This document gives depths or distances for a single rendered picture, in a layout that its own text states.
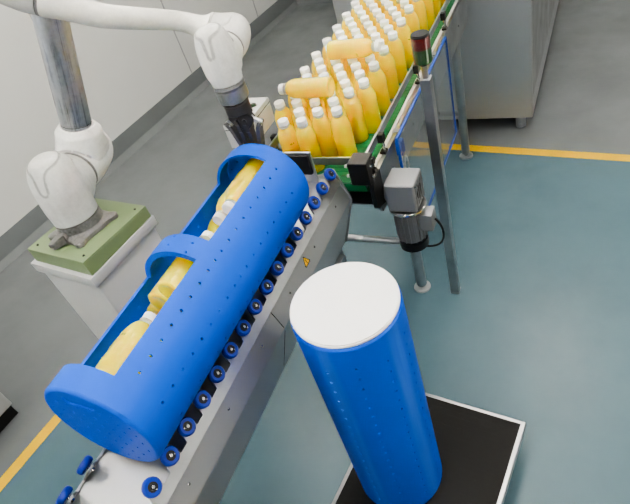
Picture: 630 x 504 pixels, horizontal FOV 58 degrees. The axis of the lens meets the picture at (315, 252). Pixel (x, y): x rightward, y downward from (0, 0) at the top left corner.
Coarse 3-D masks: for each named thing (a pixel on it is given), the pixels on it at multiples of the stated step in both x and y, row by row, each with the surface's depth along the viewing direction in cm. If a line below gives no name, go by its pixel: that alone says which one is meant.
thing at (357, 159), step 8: (352, 160) 190; (360, 160) 189; (368, 160) 189; (352, 168) 190; (360, 168) 188; (368, 168) 189; (376, 168) 193; (352, 176) 192; (360, 176) 191; (368, 176) 190; (352, 184) 195; (360, 184) 193; (368, 184) 192
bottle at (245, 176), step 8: (248, 160) 171; (256, 160) 169; (248, 168) 166; (256, 168) 167; (240, 176) 164; (248, 176) 164; (232, 184) 162; (240, 184) 161; (248, 184) 163; (232, 192) 160; (240, 192) 160; (232, 200) 159
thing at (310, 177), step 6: (288, 156) 194; (294, 156) 193; (300, 156) 192; (306, 156) 191; (300, 162) 194; (306, 162) 193; (312, 162) 194; (300, 168) 196; (306, 168) 195; (312, 168) 195; (306, 174) 197; (312, 174) 197; (312, 180) 200; (318, 180) 199
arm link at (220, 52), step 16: (208, 32) 147; (224, 32) 149; (208, 48) 148; (224, 48) 149; (240, 48) 157; (208, 64) 150; (224, 64) 150; (240, 64) 155; (224, 80) 153; (240, 80) 156
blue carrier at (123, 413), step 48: (288, 192) 163; (192, 240) 141; (240, 240) 146; (144, 288) 151; (192, 288) 133; (240, 288) 143; (144, 336) 123; (192, 336) 129; (96, 384) 115; (144, 384) 118; (192, 384) 128; (96, 432) 127; (144, 432) 116
